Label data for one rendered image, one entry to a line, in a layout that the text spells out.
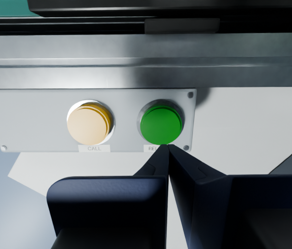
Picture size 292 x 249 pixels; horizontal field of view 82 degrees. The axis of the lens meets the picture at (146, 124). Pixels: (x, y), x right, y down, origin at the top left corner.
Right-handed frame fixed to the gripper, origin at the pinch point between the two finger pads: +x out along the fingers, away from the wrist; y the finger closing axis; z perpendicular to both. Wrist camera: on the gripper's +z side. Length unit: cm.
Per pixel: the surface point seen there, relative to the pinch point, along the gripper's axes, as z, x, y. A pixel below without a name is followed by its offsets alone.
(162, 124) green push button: 0.2, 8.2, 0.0
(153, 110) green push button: 1.6, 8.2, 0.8
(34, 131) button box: -0.7, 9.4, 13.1
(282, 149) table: -8.9, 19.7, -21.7
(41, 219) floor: -122, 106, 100
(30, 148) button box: -2.7, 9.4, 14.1
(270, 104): -0.8, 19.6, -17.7
